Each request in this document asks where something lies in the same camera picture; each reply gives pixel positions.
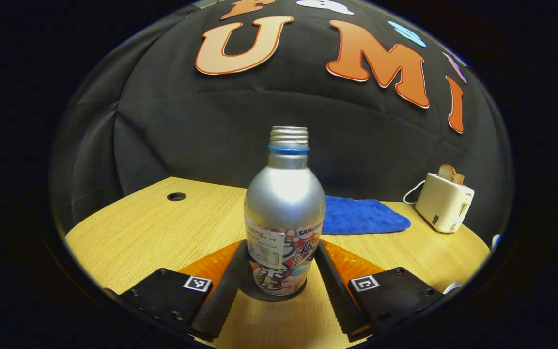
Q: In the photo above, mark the dark round coaster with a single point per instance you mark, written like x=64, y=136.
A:
x=247, y=291

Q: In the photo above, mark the silver water bottle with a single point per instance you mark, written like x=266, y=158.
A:
x=284, y=203

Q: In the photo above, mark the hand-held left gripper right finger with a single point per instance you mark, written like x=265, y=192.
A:
x=339, y=295

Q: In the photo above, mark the white teacup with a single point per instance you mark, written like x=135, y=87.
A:
x=453, y=288

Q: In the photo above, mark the white toaster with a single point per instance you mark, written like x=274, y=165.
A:
x=443, y=203

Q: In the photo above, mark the blue towel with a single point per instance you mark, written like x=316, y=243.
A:
x=361, y=215

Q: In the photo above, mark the toast slice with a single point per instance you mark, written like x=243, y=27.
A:
x=459, y=179
x=446, y=172

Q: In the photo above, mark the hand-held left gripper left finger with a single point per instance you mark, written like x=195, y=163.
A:
x=225, y=295

